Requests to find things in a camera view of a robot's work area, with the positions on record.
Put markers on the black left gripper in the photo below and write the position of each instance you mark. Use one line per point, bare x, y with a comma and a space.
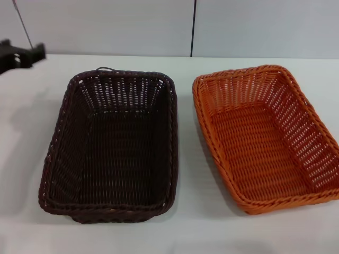
25, 56

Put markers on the dark brown woven basket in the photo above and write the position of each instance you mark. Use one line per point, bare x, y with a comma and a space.
119, 148

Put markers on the orange woven basket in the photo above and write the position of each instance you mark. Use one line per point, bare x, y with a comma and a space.
254, 148

